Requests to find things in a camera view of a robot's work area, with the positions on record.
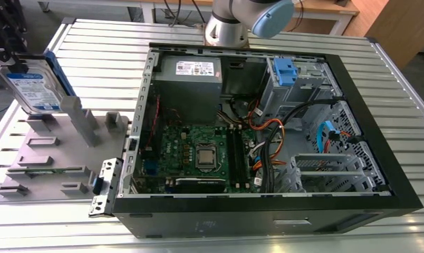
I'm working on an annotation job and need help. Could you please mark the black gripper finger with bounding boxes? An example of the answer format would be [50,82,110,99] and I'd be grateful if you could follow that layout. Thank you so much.
[12,51,30,72]

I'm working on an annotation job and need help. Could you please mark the hard disk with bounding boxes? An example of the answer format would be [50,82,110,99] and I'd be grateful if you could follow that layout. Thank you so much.
[0,50,78,116]

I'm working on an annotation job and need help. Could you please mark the silver disk bay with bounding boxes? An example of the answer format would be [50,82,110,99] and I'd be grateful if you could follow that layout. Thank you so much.
[282,153,388,194]

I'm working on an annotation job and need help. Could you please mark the grey parts rack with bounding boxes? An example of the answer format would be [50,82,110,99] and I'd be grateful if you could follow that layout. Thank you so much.
[0,96,133,203]

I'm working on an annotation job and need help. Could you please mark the white framed table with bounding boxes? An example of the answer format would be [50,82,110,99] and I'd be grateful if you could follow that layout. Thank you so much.
[38,0,213,24]

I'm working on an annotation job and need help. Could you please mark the grey power supply unit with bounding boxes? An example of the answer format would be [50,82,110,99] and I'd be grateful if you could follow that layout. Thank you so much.
[151,55,222,126]

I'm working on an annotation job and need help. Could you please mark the green motherboard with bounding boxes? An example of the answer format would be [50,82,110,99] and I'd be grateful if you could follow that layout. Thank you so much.
[133,123,266,194]

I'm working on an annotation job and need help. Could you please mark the silver CPU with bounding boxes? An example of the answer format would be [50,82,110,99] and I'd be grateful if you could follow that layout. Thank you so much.
[197,150,217,167]

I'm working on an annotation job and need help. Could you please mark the black graphics card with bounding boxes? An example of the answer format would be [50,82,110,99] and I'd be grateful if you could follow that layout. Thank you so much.
[166,177,228,194]

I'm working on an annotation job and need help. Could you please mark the black RAM slot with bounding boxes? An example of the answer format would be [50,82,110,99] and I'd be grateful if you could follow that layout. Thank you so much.
[228,125,244,188]
[236,125,250,188]

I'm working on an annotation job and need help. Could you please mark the blue plastic drive latch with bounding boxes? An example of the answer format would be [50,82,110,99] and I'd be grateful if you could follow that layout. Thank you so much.
[273,57,300,86]

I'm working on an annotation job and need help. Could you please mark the silver optical drive cage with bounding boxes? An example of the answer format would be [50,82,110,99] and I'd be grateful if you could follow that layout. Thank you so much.
[260,55,343,124]

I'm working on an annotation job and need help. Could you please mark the black PC case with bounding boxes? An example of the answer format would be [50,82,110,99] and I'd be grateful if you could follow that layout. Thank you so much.
[111,42,424,239]

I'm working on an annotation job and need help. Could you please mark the wooden desk white legs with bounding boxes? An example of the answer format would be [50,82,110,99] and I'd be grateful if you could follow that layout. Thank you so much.
[293,0,361,36]

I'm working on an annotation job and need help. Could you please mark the wooden cabinet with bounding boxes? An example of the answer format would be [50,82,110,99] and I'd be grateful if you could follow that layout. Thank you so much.
[365,0,424,71]

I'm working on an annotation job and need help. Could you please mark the silver expansion slot bracket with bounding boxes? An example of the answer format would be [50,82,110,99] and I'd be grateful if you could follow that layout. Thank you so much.
[87,157,125,218]

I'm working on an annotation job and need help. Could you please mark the orange power wire bundle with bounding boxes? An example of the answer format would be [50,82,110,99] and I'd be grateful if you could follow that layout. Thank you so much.
[249,118,286,172]

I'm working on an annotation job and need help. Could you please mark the thick black case cable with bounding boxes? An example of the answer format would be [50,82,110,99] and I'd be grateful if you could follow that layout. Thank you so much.
[261,96,345,192]

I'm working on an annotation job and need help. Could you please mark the blue data wire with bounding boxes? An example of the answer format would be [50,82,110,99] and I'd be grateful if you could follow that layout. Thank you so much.
[317,120,335,153]

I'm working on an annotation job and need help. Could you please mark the orange wire with black connector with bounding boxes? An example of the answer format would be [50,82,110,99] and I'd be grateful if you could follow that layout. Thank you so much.
[329,131,367,144]

